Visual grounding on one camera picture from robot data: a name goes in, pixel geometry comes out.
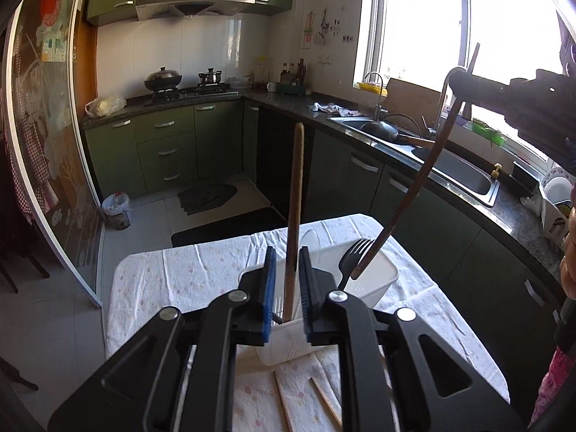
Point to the wooden cutting board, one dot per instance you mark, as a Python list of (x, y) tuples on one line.
[(414, 96)]

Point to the crumpled dish rag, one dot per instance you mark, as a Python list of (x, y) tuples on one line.
[(333, 109)]

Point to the clear jar with yellow lid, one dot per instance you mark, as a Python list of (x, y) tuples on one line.
[(261, 69)]

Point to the small trash bin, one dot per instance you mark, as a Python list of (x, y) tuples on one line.
[(117, 211)]

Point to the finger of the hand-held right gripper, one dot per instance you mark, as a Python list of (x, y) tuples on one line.
[(481, 87)]

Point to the black box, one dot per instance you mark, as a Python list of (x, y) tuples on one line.
[(525, 177)]

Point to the white plastic bag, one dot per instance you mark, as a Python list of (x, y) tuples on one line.
[(104, 107)]

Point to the black floor mat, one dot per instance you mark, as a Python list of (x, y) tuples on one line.
[(216, 229)]

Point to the dish rack with plates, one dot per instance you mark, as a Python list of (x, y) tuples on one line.
[(555, 202)]

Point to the black pan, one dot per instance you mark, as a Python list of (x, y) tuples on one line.
[(380, 129)]

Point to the green plastic bowls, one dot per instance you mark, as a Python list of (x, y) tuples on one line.
[(488, 131)]

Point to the light wooden chopstick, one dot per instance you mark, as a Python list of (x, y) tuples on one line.
[(283, 402), (294, 198), (326, 402)]

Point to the yellow sink stopper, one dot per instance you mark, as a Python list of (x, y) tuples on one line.
[(497, 170)]

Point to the small steel faucet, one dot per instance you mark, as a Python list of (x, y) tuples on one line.
[(380, 94)]

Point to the tall steel faucet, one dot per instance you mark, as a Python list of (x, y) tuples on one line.
[(443, 103)]

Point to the white mug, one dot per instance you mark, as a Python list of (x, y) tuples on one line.
[(272, 86)]

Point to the white floral tablecloth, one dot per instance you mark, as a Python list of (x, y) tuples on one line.
[(180, 288)]

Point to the white plastic utensil holder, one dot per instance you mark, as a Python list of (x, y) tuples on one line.
[(373, 279)]

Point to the steel kitchen sink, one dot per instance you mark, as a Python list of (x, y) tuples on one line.
[(468, 175)]

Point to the black gas stove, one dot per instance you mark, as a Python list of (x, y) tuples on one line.
[(198, 92)]

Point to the printed sliding glass door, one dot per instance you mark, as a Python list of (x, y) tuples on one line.
[(49, 121)]

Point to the black wok with lid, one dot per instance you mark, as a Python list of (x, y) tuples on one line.
[(163, 78)]

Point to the person's right forearm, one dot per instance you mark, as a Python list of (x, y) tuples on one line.
[(570, 252)]

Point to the group of sauce bottles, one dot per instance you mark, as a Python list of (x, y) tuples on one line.
[(294, 78)]

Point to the dark floor mat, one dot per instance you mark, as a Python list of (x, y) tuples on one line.
[(207, 198)]

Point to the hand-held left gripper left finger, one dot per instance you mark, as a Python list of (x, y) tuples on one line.
[(270, 297)]

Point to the person's pink clothing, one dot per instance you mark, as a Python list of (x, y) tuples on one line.
[(555, 382)]

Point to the dark brown wooden chopstick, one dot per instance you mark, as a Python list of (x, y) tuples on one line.
[(405, 198)]

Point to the kitchen window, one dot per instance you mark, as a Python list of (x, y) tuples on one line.
[(418, 22)]

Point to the green lower kitchen cabinets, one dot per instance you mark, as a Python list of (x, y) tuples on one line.
[(171, 148)]

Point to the small steel pot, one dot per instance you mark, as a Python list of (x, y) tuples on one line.
[(210, 77)]

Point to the short black plastic fork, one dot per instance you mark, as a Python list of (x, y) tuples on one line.
[(353, 261)]

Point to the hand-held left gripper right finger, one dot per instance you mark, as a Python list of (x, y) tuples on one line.
[(306, 297)]

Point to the red checked apron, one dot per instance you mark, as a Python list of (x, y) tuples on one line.
[(18, 166)]

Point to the yellow tray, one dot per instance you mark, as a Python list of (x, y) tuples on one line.
[(371, 87)]

